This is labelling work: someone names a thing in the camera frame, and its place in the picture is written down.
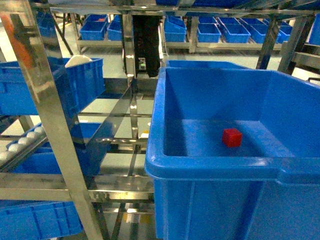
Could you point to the red magnetic cube block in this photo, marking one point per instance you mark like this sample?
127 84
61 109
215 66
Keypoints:
232 137

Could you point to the large blue bin holding block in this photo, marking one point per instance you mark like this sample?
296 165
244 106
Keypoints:
266 189

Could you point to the blue bin far left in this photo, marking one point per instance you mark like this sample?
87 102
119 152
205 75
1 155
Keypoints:
81 85

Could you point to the black machine column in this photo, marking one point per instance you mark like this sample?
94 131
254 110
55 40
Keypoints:
146 43

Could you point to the white roller track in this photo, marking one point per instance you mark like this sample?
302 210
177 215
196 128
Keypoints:
23 145

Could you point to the blue bin bottom left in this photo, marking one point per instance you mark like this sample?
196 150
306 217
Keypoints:
38 220

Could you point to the steel shelf upright post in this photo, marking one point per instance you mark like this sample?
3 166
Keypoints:
35 53

